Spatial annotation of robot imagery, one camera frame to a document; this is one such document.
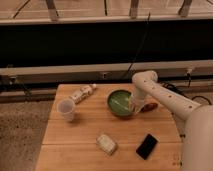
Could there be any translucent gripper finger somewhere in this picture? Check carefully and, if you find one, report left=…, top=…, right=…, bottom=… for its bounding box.
left=129, top=103, right=144, bottom=114

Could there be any green ceramic bowl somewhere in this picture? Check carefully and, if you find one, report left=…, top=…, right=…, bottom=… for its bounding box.
left=107, top=89, right=132, bottom=118

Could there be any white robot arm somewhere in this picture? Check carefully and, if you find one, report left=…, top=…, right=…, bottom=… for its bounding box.
left=129, top=71, right=213, bottom=171

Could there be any brown oblong object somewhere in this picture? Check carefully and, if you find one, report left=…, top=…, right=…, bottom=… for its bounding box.
left=141, top=103, right=158, bottom=112

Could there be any black smartphone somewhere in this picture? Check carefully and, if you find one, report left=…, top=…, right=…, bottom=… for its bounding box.
left=136, top=134, right=158, bottom=160

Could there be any white wrapped block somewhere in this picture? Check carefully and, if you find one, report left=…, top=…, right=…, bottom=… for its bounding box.
left=96, top=134, right=117, bottom=155

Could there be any wooden table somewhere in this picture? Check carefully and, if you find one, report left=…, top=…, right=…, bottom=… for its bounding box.
left=36, top=84, right=182, bottom=171

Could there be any white labelled bottle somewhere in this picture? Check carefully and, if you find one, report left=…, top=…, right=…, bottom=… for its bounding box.
left=70, top=84, right=97, bottom=104

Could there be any clear plastic cup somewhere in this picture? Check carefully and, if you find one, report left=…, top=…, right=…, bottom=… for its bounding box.
left=56, top=98, right=76, bottom=122

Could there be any black floor cable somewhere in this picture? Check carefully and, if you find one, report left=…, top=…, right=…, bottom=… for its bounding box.
left=161, top=81, right=213, bottom=106

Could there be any black hanging cable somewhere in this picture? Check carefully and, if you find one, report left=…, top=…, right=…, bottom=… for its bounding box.
left=119, top=12, right=152, bottom=81

